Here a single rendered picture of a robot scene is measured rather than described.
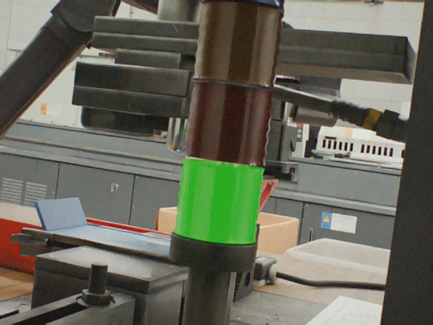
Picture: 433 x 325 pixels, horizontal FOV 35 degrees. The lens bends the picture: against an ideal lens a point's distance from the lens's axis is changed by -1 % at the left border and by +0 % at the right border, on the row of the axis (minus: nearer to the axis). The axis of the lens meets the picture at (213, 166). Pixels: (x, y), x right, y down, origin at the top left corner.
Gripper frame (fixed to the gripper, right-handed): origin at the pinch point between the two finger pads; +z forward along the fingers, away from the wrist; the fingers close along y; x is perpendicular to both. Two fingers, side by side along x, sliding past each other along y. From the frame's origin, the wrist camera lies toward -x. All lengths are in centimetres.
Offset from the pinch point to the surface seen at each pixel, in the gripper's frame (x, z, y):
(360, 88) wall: -611, -72, 109
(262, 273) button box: 3.0, 5.9, -3.8
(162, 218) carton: -180, 29, 102
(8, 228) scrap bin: 22.6, 2.7, 23.0
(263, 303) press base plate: 11.7, 7.6, -7.0
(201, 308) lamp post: 61, -4, -19
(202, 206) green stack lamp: 62, -9, -19
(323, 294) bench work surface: -0.1, 7.6, -11.5
